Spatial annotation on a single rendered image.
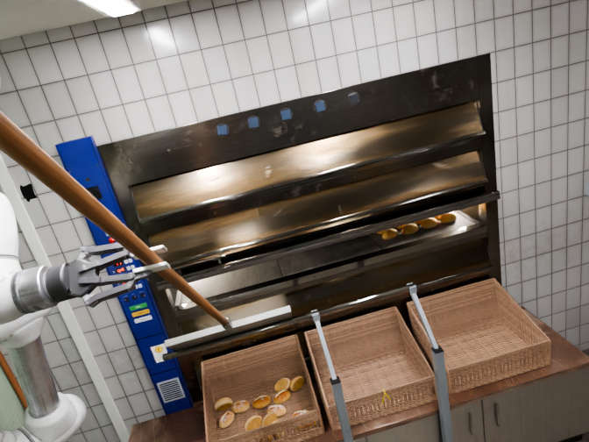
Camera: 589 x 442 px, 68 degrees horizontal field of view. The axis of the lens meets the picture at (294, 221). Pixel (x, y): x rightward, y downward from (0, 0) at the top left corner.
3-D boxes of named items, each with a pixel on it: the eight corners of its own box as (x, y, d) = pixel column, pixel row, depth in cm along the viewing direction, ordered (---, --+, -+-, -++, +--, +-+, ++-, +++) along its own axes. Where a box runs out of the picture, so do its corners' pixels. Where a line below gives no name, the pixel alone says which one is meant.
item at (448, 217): (354, 211, 311) (352, 203, 309) (416, 195, 315) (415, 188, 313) (385, 242, 254) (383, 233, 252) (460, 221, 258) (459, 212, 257)
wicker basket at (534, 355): (409, 340, 261) (404, 301, 251) (496, 315, 265) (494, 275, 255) (449, 396, 215) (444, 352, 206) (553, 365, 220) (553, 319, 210)
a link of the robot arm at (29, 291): (38, 317, 92) (67, 310, 92) (11, 310, 83) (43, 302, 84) (36, 276, 95) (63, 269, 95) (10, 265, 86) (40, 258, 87)
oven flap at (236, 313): (188, 352, 239) (179, 317, 239) (489, 266, 254) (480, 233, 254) (187, 354, 234) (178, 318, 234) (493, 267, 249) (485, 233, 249)
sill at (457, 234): (176, 312, 237) (174, 306, 236) (481, 228, 253) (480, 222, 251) (175, 318, 231) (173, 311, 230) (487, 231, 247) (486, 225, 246)
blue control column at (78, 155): (203, 319, 446) (132, 110, 372) (218, 316, 448) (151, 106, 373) (195, 486, 266) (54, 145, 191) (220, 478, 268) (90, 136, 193)
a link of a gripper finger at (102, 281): (77, 276, 88) (76, 283, 88) (132, 272, 88) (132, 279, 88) (86, 281, 92) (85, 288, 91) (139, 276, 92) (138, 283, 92)
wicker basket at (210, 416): (213, 399, 249) (199, 360, 240) (307, 370, 255) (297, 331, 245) (213, 471, 204) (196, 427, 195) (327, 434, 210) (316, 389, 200)
